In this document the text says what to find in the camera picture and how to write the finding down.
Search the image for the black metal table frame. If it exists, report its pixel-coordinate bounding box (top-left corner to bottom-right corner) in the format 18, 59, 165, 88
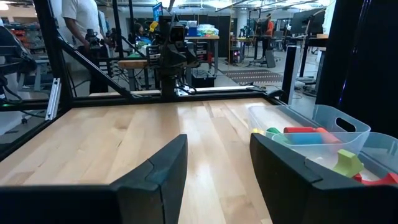
0, 0, 287, 156

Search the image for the black floor box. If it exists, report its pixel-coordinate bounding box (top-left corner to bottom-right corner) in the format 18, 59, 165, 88
191, 70, 216, 88

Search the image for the white and black post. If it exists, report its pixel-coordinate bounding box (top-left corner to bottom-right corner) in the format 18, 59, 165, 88
281, 45, 301, 105

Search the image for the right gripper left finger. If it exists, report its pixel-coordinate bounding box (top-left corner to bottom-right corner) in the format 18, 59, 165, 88
110, 134, 188, 224

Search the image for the light green arch block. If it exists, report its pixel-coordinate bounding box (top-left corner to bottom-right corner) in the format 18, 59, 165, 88
333, 149, 365, 179

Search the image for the striped floor mat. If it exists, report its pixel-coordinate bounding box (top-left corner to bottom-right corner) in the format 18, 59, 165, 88
221, 68, 284, 85

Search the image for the silver aluminium bracket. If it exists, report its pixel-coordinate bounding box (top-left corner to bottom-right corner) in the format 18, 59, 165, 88
45, 77, 62, 121

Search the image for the computer monitor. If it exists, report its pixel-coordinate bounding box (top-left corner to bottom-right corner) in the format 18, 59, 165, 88
290, 7, 327, 35
151, 1, 164, 22

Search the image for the light green cylinder block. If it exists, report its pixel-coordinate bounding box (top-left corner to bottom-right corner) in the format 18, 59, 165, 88
272, 133, 293, 146

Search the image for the wooden top workbench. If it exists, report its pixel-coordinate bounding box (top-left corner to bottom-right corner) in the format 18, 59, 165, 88
185, 34, 220, 77
117, 58, 150, 91

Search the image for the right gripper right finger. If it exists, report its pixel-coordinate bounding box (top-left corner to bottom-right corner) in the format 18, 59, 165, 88
249, 133, 363, 224

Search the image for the person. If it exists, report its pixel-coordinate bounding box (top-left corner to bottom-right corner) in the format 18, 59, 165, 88
262, 14, 275, 60
133, 22, 153, 47
60, 0, 109, 94

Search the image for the red arch block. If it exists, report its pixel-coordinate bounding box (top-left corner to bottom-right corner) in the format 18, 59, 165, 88
353, 172, 398, 187

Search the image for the tall black panel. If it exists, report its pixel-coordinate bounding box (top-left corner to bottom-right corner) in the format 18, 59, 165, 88
317, 0, 398, 138

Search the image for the red cylinder block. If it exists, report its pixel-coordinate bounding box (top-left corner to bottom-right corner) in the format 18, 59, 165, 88
283, 126, 318, 134

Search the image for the small clear plastic bin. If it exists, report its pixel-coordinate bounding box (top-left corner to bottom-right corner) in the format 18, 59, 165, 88
304, 132, 398, 187
248, 104, 372, 169

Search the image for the black jointed arm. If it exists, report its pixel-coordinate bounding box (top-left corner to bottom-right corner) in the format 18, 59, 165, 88
0, 26, 38, 103

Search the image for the orange cylinder block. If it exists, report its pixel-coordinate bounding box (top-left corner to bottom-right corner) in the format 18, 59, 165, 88
313, 127, 343, 144

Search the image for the blue cylinder block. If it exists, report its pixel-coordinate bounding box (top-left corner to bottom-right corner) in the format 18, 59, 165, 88
287, 133, 326, 146

